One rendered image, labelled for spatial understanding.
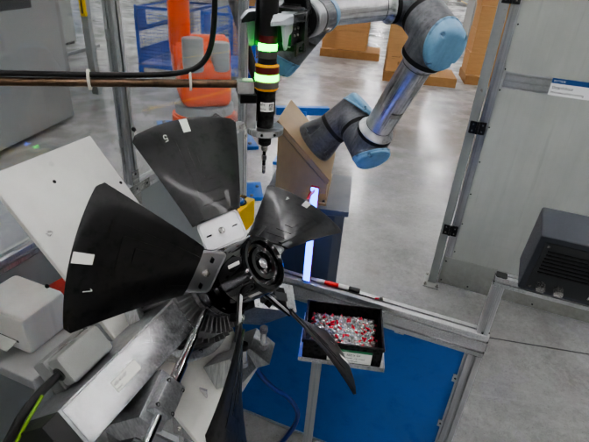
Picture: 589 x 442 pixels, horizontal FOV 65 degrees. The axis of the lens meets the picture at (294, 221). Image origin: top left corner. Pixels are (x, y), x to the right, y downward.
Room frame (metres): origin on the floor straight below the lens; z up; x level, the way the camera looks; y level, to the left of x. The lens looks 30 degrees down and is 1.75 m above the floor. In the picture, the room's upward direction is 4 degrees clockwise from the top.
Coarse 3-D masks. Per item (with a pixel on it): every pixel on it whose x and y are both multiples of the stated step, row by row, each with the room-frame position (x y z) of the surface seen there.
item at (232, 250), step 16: (240, 240) 0.77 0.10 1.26; (256, 240) 0.78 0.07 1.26; (240, 256) 0.72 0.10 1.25; (256, 256) 0.76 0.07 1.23; (272, 256) 0.78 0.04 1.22; (224, 272) 0.72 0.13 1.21; (240, 272) 0.71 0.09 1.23; (256, 272) 0.72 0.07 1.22; (272, 272) 0.75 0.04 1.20; (224, 288) 0.71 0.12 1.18; (240, 288) 0.70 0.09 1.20; (256, 288) 0.70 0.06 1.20; (272, 288) 0.72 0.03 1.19; (208, 304) 0.71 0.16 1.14; (224, 304) 0.73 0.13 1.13
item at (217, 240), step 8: (224, 216) 0.83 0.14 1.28; (232, 216) 0.83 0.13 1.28; (200, 224) 0.82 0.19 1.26; (208, 224) 0.82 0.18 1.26; (216, 224) 0.82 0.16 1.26; (224, 224) 0.82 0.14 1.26; (232, 224) 0.82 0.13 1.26; (240, 224) 0.82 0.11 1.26; (200, 232) 0.80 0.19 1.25; (208, 232) 0.81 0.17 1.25; (216, 232) 0.81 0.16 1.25; (224, 232) 0.81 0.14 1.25; (232, 232) 0.81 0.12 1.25; (240, 232) 0.81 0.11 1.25; (208, 240) 0.80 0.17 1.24; (216, 240) 0.80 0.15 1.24; (224, 240) 0.80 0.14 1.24; (232, 240) 0.80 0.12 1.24; (208, 248) 0.78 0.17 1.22; (216, 248) 0.78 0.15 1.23
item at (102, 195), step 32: (96, 192) 0.61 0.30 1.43; (96, 224) 0.59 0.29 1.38; (128, 224) 0.62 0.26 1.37; (160, 224) 0.66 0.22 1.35; (96, 256) 0.57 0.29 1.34; (128, 256) 0.60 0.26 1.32; (160, 256) 0.64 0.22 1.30; (192, 256) 0.68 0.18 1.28; (96, 288) 0.56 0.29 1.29; (128, 288) 0.59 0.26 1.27; (160, 288) 0.64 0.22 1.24; (64, 320) 0.51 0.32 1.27; (96, 320) 0.54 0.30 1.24
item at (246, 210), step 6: (246, 198) 1.31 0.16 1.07; (252, 198) 1.31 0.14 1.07; (240, 204) 1.26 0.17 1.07; (246, 204) 1.27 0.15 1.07; (252, 204) 1.30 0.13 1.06; (240, 210) 1.23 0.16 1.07; (246, 210) 1.26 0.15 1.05; (252, 210) 1.30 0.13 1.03; (240, 216) 1.23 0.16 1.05; (246, 216) 1.26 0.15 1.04; (252, 216) 1.30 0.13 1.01; (246, 222) 1.26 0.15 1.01; (252, 222) 1.30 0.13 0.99; (246, 228) 1.26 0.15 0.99
